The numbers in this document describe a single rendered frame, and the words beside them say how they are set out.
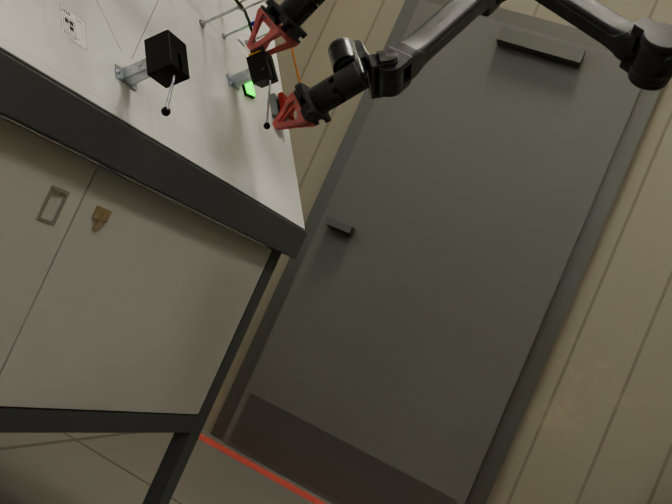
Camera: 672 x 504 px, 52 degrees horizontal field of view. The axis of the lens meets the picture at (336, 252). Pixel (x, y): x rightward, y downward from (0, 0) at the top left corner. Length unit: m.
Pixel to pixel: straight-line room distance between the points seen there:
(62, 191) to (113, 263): 0.18
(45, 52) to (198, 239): 0.49
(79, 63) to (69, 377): 0.51
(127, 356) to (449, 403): 1.71
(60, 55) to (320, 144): 2.21
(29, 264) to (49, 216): 0.07
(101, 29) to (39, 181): 0.25
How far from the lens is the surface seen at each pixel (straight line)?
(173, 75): 1.07
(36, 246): 1.09
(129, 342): 1.30
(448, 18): 1.49
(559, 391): 2.83
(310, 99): 1.36
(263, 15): 1.42
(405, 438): 2.83
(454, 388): 2.79
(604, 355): 2.84
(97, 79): 1.07
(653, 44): 1.45
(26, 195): 1.05
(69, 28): 1.07
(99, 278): 1.19
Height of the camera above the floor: 0.76
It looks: 3 degrees up
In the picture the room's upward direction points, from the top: 24 degrees clockwise
